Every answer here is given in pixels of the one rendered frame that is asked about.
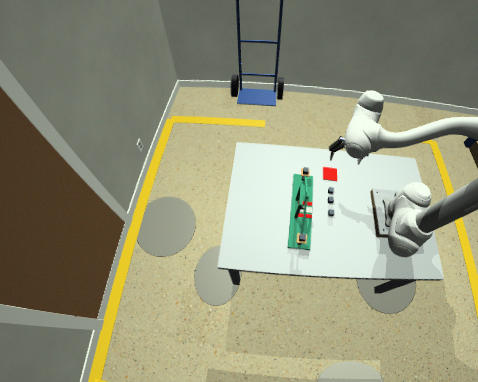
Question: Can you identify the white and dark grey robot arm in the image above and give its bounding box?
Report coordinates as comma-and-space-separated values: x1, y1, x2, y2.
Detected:
345, 91, 478, 257

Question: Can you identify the flat red square plate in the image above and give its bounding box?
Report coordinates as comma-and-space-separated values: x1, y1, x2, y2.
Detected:
323, 167, 337, 181

